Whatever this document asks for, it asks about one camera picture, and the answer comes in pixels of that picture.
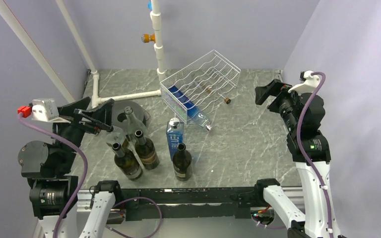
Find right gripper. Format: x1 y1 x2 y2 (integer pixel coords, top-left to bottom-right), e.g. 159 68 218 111
255 78 310 132

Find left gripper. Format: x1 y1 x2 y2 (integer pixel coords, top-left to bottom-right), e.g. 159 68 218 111
49 96 114 172

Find blue glass bottle silver cap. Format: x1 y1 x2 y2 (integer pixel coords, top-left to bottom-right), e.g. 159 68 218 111
166 117 184 161

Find dark green wine bottle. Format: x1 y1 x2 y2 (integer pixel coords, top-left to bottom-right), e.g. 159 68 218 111
173 143 192 181

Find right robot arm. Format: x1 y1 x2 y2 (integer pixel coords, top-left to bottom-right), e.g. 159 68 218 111
253 77 344 238

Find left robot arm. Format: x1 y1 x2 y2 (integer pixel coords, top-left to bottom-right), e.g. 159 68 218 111
17 97 123 238

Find clear glass bottle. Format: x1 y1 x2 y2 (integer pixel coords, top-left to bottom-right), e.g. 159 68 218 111
124 106 147 142

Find dark wine bottle left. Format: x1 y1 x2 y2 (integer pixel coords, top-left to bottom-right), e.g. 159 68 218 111
112 142 143 180

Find dark wine bottle brown label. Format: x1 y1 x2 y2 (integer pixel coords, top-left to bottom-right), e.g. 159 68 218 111
134 130 160 170

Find clear bottle copper cap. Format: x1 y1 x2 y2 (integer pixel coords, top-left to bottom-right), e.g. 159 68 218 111
192 75 232 105

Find blue bottle in rack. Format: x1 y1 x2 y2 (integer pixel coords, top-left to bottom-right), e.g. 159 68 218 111
169 86 212 131

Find grey round perforated disc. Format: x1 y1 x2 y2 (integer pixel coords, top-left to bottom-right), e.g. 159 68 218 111
112 100 149 131

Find orange nozzle on pipe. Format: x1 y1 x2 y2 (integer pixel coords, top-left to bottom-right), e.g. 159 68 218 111
141 34 156 43

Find diagonal white pole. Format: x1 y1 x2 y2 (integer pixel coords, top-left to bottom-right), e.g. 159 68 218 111
0 0 74 103

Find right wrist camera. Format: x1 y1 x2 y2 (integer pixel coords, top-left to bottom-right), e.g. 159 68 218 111
288 70 320 95

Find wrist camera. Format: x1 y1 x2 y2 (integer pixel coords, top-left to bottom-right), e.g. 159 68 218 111
17 98 66 123
288 70 320 95

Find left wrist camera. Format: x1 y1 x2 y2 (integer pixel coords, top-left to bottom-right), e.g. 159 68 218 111
17 98 66 123

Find white wire wine rack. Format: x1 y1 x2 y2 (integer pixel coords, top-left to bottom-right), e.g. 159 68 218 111
160 50 241 127

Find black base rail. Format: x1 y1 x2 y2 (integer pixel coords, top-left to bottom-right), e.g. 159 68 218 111
109 186 267 224

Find white PVC pipe frame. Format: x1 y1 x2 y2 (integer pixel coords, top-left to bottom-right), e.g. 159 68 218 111
56 0 166 108

